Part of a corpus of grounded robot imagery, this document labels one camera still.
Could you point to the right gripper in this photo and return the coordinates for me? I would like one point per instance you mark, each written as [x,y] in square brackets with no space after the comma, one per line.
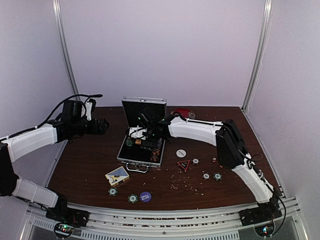
[149,146]

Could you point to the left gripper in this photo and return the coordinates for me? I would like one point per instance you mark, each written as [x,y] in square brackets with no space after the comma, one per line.
[101,129]

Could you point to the aluminium poker case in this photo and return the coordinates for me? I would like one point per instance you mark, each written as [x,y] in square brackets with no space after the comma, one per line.
[138,151]

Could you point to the red card deck box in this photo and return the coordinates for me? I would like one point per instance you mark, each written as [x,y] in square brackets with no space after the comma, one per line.
[137,142]

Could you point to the white dealer button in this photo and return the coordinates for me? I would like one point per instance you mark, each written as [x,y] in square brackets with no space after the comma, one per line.
[181,153]

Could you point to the red black triangle token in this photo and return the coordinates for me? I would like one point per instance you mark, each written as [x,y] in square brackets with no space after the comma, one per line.
[184,165]

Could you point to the blue yellow card deck box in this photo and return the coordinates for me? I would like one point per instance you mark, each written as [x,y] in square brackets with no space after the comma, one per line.
[117,176]

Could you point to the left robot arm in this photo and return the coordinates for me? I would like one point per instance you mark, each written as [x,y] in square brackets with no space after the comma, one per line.
[74,121]

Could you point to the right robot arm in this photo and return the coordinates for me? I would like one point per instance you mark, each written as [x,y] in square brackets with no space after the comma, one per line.
[231,153]

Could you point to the chip row in case right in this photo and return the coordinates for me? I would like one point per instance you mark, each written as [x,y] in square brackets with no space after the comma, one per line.
[156,153]

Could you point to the chip row in case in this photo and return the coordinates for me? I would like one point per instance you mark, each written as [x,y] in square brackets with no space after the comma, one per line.
[156,153]
[130,142]

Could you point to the chip row in case left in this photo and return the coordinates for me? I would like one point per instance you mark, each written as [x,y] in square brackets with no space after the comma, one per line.
[130,142]

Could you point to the red decorated plate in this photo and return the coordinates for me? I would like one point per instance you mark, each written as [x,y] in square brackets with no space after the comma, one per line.
[185,112]

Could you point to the red black poker chip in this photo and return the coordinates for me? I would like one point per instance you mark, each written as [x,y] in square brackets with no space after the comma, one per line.
[195,161]

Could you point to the purple small blind button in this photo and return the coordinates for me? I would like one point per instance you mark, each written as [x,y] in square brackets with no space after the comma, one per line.
[145,196]

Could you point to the green poker chip front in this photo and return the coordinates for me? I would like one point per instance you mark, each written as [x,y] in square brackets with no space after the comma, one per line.
[133,198]

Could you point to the green poker chip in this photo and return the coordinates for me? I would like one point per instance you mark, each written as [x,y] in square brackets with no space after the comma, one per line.
[112,191]
[217,176]
[133,198]

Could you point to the green poker chip left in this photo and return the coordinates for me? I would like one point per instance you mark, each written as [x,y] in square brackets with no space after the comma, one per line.
[112,191]

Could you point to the black white poker chip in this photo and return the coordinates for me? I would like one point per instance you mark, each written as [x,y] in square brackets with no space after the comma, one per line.
[206,176]

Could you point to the green poker chip right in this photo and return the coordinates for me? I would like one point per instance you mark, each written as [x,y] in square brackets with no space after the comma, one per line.
[217,176]

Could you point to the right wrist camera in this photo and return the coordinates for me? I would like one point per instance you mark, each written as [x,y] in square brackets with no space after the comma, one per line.
[137,132]

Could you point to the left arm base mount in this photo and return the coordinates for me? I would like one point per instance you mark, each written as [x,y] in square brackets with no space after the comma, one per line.
[68,221]

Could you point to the front aluminium rail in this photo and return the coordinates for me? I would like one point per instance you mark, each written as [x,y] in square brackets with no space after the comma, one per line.
[222,223]

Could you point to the left aluminium frame post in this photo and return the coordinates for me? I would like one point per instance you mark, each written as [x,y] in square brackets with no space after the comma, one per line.
[64,47]

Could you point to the aluminium frame post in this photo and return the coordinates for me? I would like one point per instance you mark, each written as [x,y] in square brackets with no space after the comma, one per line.
[64,47]
[261,47]

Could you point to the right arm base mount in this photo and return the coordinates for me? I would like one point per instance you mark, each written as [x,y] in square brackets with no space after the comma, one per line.
[262,219]

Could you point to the right aluminium frame post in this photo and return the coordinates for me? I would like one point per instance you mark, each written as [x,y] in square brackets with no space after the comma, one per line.
[261,47]

